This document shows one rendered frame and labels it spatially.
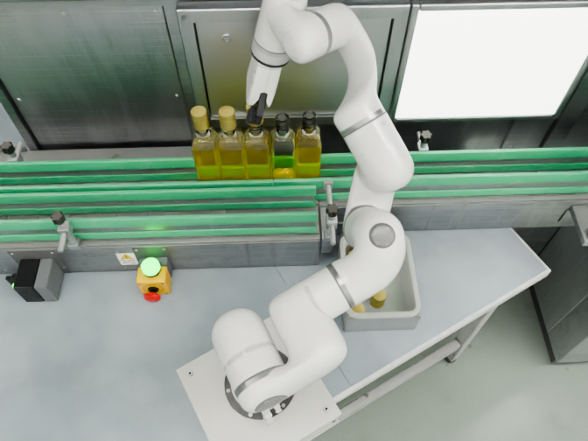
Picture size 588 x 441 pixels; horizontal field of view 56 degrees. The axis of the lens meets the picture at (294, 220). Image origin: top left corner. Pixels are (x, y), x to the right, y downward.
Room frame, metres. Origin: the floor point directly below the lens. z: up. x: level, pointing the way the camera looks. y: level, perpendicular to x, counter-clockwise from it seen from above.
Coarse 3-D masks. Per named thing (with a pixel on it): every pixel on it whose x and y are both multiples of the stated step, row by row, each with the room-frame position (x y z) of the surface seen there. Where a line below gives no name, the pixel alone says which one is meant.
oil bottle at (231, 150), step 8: (224, 136) 0.80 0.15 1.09; (240, 136) 0.81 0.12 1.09; (224, 144) 0.79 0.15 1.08; (232, 144) 0.79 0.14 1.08; (240, 144) 0.79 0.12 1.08; (224, 152) 0.79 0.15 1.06; (232, 152) 0.79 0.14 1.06; (240, 152) 0.79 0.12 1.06; (224, 160) 0.79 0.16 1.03; (232, 160) 0.79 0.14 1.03; (240, 160) 0.79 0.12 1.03; (224, 168) 0.79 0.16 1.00; (232, 168) 0.79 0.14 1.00; (240, 168) 0.79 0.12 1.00; (224, 176) 0.79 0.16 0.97; (232, 176) 0.79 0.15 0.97; (240, 176) 0.79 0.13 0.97
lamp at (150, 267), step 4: (144, 260) 0.63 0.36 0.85; (148, 260) 0.63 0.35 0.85; (152, 260) 0.63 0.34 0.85; (156, 260) 0.63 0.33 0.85; (144, 264) 0.62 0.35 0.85; (148, 264) 0.61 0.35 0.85; (152, 264) 0.61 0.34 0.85; (156, 264) 0.62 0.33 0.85; (144, 268) 0.61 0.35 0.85; (148, 268) 0.61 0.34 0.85; (152, 268) 0.61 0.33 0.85; (156, 268) 0.61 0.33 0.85; (160, 268) 0.62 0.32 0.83; (144, 272) 0.60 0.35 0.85; (148, 272) 0.60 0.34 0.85; (152, 272) 0.60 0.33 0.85; (156, 272) 0.60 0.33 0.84; (148, 276) 0.60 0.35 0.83; (152, 276) 0.60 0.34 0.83
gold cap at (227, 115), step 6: (222, 108) 0.82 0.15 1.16; (228, 108) 0.82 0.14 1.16; (222, 114) 0.81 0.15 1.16; (228, 114) 0.81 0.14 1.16; (234, 114) 0.82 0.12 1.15; (222, 120) 0.80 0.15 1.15; (228, 120) 0.80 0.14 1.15; (234, 120) 0.81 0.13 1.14; (222, 126) 0.80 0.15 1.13; (228, 126) 0.80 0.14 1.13; (234, 126) 0.81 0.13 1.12
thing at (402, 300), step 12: (408, 240) 0.69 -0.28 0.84; (408, 252) 0.66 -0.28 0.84; (408, 264) 0.63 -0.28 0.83; (396, 276) 0.63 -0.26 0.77; (408, 276) 0.60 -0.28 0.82; (384, 288) 0.59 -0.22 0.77; (396, 288) 0.59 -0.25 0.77; (408, 288) 0.58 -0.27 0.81; (396, 300) 0.56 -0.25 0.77; (408, 300) 0.55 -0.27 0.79; (348, 312) 0.50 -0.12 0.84; (372, 312) 0.50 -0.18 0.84; (384, 312) 0.50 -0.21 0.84; (396, 312) 0.50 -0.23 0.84; (408, 312) 0.50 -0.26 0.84
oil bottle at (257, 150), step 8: (248, 128) 0.84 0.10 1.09; (248, 136) 0.81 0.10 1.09; (264, 136) 0.81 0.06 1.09; (248, 144) 0.79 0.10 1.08; (256, 144) 0.79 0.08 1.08; (264, 144) 0.79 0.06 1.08; (248, 152) 0.79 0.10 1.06; (256, 152) 0.79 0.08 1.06; (264, 152) 0.79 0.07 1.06; (248, 160) 0.79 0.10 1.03; (256, 160) 0.79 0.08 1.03; (264, 160) 0.79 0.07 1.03; (248, 168) 0.79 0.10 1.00; (256, 168) 0.79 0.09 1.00; (264, 168) 0.79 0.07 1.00; (248, 176) 0.79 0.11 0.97; (256, 176) 0.79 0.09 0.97; (264, 176) 0.79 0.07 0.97
